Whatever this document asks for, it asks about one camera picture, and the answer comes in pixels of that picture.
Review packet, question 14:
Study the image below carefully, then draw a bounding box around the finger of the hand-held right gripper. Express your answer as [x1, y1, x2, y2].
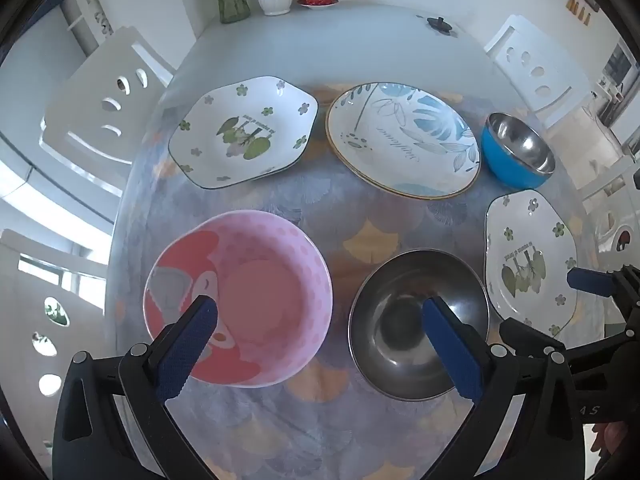
[567, 264, 640, 321]
[499, 318, 568, 361]

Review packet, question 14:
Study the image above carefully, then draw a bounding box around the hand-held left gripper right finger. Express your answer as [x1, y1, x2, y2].
[421, 296, 586, 480]

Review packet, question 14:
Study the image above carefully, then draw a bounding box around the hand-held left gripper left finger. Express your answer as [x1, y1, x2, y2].
[52, 294, 221, 480]

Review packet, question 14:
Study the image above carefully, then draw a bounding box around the stainless steel bowl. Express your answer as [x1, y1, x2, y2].
[348, 249, 491, 402]

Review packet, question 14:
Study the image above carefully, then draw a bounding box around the white floral hexagonal plate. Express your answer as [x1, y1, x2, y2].
[484, 190, 579, 338]
[168, 76, 319, 191]

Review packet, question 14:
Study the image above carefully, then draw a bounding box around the pink cartoon bowl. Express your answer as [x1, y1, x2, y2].
[143, 210, 333, 387]

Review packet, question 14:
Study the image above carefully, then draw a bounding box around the blue steel-lined bowl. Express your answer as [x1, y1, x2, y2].
[481, 112, 557, 191]

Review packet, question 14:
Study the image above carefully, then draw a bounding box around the round blue leaf plate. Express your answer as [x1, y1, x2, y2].
[325, 81, 482, 201]

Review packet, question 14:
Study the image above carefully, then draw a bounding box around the person's right hand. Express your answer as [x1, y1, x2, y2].
[592, 422, 632, 466]

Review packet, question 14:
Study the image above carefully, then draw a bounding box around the scale pattern tablecloth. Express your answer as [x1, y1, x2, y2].
[105, 82, 601, 480]

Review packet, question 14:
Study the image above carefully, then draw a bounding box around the orange wall decoration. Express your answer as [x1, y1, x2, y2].
[566, 0, 601, 23]

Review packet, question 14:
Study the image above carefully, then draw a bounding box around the white carved wall shelf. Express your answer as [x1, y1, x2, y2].
[65, 0, 121, 46]

